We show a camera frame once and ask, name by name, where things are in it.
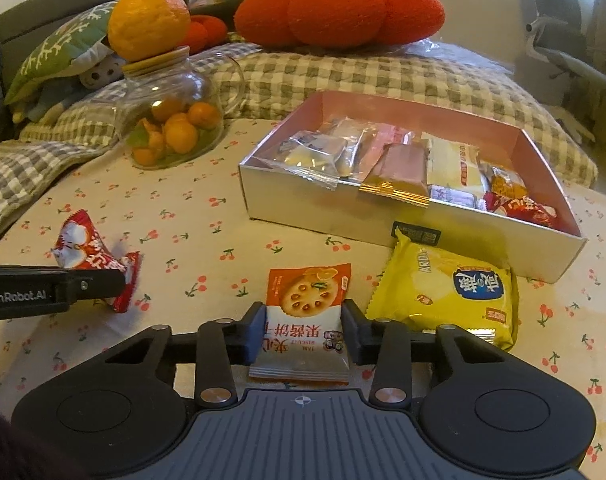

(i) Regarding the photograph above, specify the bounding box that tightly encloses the grey white office chair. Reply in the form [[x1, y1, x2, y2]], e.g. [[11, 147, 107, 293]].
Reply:
[[513, 0, 606, 146]]

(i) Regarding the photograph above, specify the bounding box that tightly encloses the cluster of small oranges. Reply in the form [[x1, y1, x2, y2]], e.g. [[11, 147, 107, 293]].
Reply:
[[130, 99, 223, 167]]

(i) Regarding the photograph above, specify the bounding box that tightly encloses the small amber snack packet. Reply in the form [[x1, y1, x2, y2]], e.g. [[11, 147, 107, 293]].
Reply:
[[485, 165, 528, 201]]

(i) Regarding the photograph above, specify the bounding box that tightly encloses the cream red-striped snack packet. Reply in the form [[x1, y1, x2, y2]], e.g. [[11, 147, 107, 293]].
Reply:
[[423, 135, 486, 201]]

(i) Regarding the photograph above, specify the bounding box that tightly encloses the blue white plush toy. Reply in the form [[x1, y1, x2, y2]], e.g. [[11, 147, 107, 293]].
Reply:
[[12, 55, 126, 123]]

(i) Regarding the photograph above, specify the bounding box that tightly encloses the glass jar with wooden lid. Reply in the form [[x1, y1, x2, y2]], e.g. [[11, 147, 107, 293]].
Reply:
[[86, 46, 245, 170]]

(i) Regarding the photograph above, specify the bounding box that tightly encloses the grey checked blanket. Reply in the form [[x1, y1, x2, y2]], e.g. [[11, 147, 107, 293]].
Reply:
[[0, 42, 598, 251]]

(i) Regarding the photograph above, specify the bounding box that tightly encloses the yellow snack packet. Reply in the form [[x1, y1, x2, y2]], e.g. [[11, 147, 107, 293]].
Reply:
[[365, 227, 518, 351]]

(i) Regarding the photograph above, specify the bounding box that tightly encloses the red tomato-shaped knitted cushion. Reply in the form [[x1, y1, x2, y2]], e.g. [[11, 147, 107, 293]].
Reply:
[[233, 0, 446, 51]]

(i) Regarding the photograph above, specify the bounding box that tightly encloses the mauve gold-edged snack packet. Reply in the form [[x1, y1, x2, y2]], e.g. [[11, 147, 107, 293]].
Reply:
[[359, 142, 430, 207]]

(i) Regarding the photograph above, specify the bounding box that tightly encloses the small orange persimmon cushion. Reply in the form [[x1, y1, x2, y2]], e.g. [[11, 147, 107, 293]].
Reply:
[[175, 15, 229, 56]]

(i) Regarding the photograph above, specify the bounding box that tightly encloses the white blue snack packet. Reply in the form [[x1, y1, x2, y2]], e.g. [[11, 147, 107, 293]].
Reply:
[[255, 130, 346, 190]]

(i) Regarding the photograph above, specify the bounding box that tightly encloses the cherry printed cloth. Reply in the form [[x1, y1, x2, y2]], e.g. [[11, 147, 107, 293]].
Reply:
[[0, 110, 606, 480]]

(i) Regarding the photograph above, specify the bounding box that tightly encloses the pink silver cardboard box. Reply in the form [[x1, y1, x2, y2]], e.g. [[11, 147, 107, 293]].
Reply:
[[238, 91, 588, 283]]

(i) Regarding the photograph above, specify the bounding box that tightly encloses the small blue white candy packet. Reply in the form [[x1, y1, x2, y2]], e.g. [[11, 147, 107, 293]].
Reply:
[[429, 185, 488, 211]]

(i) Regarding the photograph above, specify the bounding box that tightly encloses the clear packet with white snack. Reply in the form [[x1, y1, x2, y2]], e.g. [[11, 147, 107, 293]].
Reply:
[[328, 117, 379, 179]]

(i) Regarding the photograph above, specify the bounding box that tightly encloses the orange biscuit packet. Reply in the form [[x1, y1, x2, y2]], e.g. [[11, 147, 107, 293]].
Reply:
[[248, 262, 353, 386]]

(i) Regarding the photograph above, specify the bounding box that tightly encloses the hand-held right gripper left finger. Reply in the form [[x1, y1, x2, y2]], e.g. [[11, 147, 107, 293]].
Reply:
[[103, 301, 269, 409]]

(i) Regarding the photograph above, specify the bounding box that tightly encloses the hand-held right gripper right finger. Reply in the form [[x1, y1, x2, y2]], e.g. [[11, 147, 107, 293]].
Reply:
[[342, 299, 514, 407]]

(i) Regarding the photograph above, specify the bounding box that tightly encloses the dark grey cushion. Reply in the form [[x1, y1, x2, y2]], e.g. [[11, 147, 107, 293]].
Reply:
[[0, 0, 129, 61]]

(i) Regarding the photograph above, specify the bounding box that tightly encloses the dark grey pillow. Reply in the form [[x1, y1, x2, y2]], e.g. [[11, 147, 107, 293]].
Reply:
[[189, 0, 244, 23]]

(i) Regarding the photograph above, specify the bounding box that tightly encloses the pink snack packet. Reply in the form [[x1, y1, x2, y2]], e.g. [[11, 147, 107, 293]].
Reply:
[[355, 125, 414, 183]]

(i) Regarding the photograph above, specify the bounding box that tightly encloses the green snowflake pillow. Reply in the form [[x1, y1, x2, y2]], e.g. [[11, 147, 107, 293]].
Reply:
[[3, 0, 119, 106]]

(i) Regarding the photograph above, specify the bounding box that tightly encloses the large orange fruit with leaves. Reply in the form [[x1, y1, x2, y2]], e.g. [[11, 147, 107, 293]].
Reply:
[[107, 0, 199, 62]]

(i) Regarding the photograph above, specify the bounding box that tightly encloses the red white candy packet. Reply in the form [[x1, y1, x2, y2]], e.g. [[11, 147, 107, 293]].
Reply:
[[483, 194, 564, 231], [50, 209, 141, 314]]

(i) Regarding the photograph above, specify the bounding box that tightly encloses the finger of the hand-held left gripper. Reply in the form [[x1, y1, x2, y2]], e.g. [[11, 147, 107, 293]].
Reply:
[[0, 266, 127, 307]]

